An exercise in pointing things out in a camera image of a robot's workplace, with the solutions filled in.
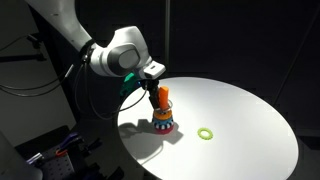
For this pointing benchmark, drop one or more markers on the orange rod with red base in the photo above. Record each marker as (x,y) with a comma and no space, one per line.
(163,95)

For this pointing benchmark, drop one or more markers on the grey vertical pole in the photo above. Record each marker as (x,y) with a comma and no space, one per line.
(167,36)

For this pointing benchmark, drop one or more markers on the perforated metal breadboard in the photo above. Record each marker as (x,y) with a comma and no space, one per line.
(56,166)

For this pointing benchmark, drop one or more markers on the orange cylinder peg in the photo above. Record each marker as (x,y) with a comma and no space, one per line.
(163,107)

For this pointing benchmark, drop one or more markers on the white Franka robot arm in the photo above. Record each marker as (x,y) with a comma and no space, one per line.
(126,40)

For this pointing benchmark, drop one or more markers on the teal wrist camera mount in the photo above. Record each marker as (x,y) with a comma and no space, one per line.
(128,82)

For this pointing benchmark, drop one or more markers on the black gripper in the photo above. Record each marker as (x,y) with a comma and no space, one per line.
(150,86)

